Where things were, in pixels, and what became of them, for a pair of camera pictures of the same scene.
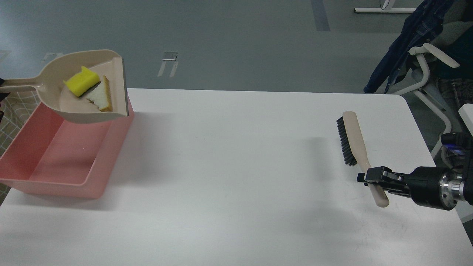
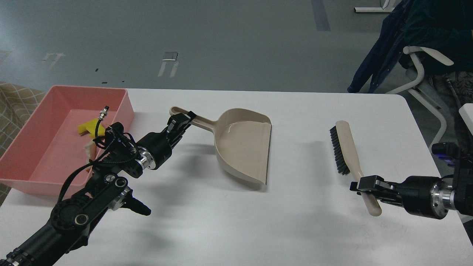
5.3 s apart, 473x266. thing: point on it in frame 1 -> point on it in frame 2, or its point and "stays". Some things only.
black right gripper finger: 383,177 -> 375,186
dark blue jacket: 420,26 -> 398,33
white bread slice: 101,96 -> 90,148
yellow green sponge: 80,83 -> 90,126
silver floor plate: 170,56 stays
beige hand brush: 354,152 -> 347,162
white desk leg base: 383,9 stays
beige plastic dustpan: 50,86 -> 242,137
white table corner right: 466,112 stays
